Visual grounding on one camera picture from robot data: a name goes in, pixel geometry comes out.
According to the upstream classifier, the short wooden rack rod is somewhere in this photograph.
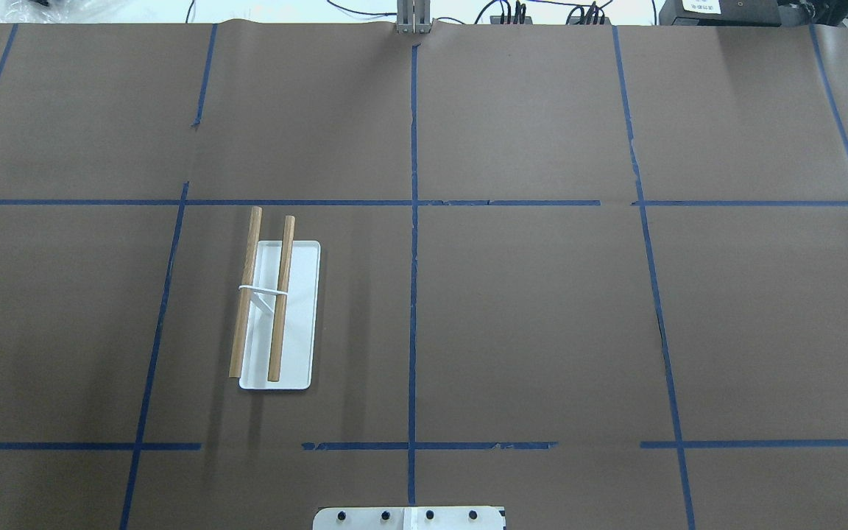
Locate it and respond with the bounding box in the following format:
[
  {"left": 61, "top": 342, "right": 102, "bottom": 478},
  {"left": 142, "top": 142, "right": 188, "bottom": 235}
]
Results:
[{"left": 268, "top": 215, "right": 296, "bottom": 382}]

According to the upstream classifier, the white towel rack base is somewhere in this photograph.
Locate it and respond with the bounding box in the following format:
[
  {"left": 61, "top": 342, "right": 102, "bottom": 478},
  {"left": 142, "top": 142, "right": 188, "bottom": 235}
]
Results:
[{"left": 238, "top": 241, "right": 321, "bottom": 390}]

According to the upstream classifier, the long wooden rack rod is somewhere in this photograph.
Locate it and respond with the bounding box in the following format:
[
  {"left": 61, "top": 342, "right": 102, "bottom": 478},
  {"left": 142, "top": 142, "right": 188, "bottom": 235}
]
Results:
[{"left": 228, "top": 207, "right": 263, "bottom": 378}]

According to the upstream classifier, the upper black orange hub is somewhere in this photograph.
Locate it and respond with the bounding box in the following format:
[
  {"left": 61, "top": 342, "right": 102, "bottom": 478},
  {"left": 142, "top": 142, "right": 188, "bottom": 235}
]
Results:
[{"left": 489, "top": 1, "right": 531, "bottom": 26}]

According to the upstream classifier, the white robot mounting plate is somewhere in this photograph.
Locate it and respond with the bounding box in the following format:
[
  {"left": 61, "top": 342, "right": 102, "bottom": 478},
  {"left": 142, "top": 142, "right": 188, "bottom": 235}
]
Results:
[{"left": 312, "top": 506, "right": 507, "bottom": 529}]

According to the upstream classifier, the black mini computer box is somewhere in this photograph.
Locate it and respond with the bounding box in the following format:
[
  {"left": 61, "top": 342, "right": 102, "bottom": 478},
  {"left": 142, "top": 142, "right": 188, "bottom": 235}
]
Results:
[{"left": 657, "top": 1, "right": 781, "bottom": 27}]

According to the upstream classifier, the aluminium frame post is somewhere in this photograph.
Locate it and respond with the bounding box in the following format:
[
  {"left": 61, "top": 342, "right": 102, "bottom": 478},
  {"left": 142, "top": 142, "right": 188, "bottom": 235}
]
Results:
[{"left": 396, "top": 0, "right": 433, "bottom": 35}]

